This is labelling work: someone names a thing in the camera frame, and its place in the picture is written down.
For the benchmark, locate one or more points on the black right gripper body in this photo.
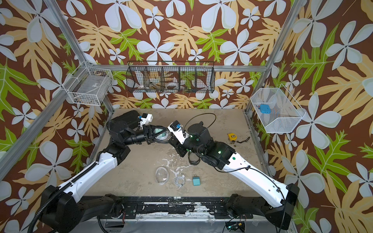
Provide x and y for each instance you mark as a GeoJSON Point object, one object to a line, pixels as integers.
{"type": "Point", "coordinates": [183, 149]}

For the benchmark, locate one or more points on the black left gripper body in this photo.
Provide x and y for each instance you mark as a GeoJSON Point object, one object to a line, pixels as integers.
{"type": "Point", "coordinates": [146, 135]}

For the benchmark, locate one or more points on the green charger plug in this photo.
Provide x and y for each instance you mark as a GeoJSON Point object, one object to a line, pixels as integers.
{"type": "Point", "coordinates": [159, 131]}

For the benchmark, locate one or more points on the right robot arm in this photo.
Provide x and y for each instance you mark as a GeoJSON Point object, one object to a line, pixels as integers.
{"type": "Point", "coordinates": [276, 201]}

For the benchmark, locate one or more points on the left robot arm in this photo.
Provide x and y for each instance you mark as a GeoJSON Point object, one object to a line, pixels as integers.
{"type": "Point", "coordinates": [62, 207]}

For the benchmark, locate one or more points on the black hard plastic case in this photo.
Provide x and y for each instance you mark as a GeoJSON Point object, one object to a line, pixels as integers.
{"type": "Point", "coordinates": [130, 117]}

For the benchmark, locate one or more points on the teal charger plug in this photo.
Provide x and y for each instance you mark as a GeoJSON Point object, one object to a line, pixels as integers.
{"type": "Point", "coordinates": [196, 181]}

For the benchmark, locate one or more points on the yellow tape measure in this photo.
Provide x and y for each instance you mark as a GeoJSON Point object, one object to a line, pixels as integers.
{"type": "Point", "coordinates": [232, 137]}

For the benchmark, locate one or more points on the blue object in basket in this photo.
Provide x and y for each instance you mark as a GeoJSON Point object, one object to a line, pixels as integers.
{"type": "Point", "coordinates": [265, 109]}

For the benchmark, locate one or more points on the white mesh basket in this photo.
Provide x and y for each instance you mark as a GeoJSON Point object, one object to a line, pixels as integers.
{"type": "Point", "coordinates": [286, 113]}

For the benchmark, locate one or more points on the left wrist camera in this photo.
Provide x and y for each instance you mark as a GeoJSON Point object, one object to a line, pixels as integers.
{"type": "Point", "coordinates": [145, 119]}

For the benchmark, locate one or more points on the black wire basket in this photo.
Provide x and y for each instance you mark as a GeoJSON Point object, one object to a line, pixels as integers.
{"type": "Point", "coordinates": [170, 76]}

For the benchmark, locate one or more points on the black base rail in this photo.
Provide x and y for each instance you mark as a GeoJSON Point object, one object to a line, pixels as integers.
{"type": "Point", "coordinates": [135, 207]}

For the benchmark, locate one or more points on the white wire basket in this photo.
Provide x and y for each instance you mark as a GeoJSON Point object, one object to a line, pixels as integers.
{"type": "Point", "coordinates": [88, 84]}

